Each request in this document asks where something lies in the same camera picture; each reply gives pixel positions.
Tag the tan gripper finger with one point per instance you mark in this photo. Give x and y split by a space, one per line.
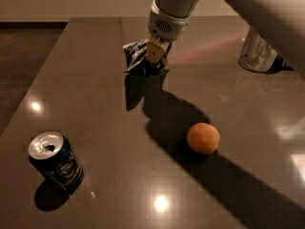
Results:
156 48

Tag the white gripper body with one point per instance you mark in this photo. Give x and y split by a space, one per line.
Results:
167 27

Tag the blue chip bag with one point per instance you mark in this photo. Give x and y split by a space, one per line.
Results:
137 59

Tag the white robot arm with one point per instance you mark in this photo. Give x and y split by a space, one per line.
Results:
280 22

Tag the metal mesh cup holder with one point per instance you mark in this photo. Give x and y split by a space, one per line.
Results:
257 55

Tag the orange fruit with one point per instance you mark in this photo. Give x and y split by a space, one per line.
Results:
203 138

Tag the dark blue soda can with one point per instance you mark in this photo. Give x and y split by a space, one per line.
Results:
52 155

